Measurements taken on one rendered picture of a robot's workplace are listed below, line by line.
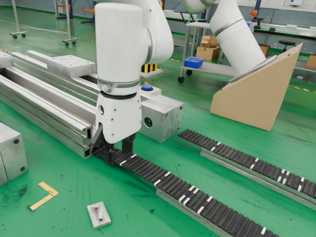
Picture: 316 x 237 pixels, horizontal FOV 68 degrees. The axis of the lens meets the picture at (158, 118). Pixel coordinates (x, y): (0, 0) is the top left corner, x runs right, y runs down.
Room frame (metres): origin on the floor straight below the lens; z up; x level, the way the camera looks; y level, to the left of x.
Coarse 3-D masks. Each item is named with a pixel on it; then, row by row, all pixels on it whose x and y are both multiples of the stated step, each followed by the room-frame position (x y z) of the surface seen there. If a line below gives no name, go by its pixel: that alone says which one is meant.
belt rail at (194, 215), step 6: (156, 192) 0.36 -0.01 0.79; (162, 192) 0.36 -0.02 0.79; (162, 198) 0.35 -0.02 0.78; (168, 198) 0.34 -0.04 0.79; (174, 204) 0.33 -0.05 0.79; (180, 204) 0.33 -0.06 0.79; (180, 210) 0.32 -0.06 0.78; (186, 210) 0.32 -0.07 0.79; (192, 210) 0.31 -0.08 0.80; (192, 216) 0.31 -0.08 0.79; (198, 216) 0.31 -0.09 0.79; (204, 222) 0.29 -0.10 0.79; (210, 222) 0.29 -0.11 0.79; (210, 228) 0.29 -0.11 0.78; (216, 228) 0.28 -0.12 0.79; (222, 234) 0.27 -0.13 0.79; (228, 234) 0.27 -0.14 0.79
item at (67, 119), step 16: (0, 80) 0.71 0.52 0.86; (16, 80) 0.80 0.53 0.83; (32, 80) 0.73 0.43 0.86; (0, 96) 0.72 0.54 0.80; (16, 96) 0.65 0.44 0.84; (32, 96) 0.61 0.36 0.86; (48, 96) 0.67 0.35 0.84; (64, 96) 0.63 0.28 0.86; (32, 112) 0.59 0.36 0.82; (48, 112) 0.54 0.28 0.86; (64, 112) 0.53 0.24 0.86; (80, 112) 0.58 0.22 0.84; (48, 128) 0.54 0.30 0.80; (64, 128) 0.50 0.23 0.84; (80, 128) 0.46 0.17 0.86; (64, 144) 0.50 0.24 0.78; (80, 144) 0.47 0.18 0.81
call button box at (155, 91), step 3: (141, 87) 0.82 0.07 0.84; (153, 87) 0.84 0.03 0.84; (156, 87) 0.84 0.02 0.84; (141, 90) 0.80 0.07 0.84; (144, 90) 0.80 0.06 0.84; (147, 90) 0.80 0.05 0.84; (150, 90) 0.80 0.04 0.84; (153, 90) 0.81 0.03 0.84; (156, 90) 0.82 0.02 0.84; (159, 90) 0.82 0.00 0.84; (150, 93) 0.78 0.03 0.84; (153, 93) 0.79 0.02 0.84; (156, 93) 0.80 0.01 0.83; (159, 93) 0.82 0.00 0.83
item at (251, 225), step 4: (252, 220) 0.29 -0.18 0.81; (248, 224) 0.28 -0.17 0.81; (252, 224) 0.28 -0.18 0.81; (256, 224) 0.28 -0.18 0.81; (248, 228) 0.27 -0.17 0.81; (252, 228) 0.27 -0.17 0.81; (256, 228) 0.27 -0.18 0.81; (260, 228) 0.27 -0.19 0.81; (244, 232) 0.26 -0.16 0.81; (248, 232) 0.26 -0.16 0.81; (252, 232) 0.26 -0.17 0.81; (256, 232) 0.26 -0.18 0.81; (244, 236) 0.25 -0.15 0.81; (248, 236) 0.26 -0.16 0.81; (252, 236) 0.25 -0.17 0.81; (256, 236) 0.26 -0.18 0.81
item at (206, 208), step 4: (208, 200) 0.32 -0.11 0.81; (212, 200) 0.33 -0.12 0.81; (216, 200) 0.32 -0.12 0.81; (204, 204) 0.31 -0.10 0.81; (208, 204) 0.32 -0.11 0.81; (212, 204) 0.31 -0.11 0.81; (216, 204) 0.32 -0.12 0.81; (200, 208) 0.30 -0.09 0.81; (204, 208) 0.30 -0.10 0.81; (208, 208) 0.30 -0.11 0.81; (212, 208) 0.31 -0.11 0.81; (200, 212) 0.29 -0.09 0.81; (204, 212) 0.29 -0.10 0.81; (208, 212) 0.30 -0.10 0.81; (204, 216) 0.29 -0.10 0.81
